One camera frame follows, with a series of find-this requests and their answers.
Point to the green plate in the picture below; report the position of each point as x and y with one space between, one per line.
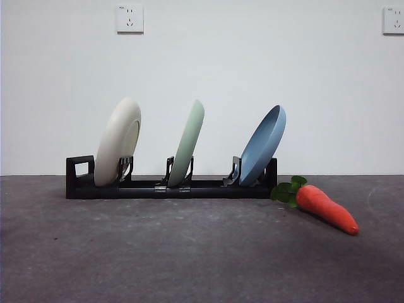
187 142

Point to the orange carrot with green leaves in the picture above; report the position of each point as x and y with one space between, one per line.
322 205

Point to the black plate rack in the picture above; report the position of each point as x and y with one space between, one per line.
205 192

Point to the blue plate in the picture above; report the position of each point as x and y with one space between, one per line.
262 148

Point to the white plate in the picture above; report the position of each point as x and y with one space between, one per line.
116 142

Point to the white wall socket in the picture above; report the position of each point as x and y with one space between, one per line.
394 20
130 19

